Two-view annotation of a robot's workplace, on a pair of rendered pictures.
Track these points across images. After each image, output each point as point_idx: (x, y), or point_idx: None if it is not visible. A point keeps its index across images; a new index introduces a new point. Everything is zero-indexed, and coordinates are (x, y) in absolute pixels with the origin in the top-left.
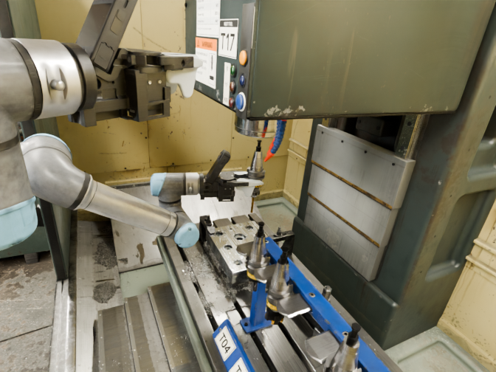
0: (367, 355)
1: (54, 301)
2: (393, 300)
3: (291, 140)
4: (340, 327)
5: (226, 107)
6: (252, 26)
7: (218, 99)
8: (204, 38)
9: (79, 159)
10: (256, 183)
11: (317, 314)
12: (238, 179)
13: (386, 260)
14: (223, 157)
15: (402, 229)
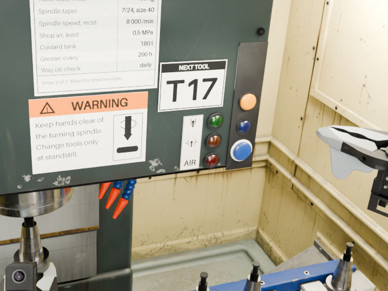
0: (325, 267)
1: None
2: (125, 268)
3: None
4: (300, 273)
5: (178, 173)
6: (265, 66)
7: (160, 170)
8: (85, 94)
9: None
10: (55, 269)
11: (283, 286)
12: (42, 288)
13: (100, 237)
14: (34, 273)
15: (108, 190)
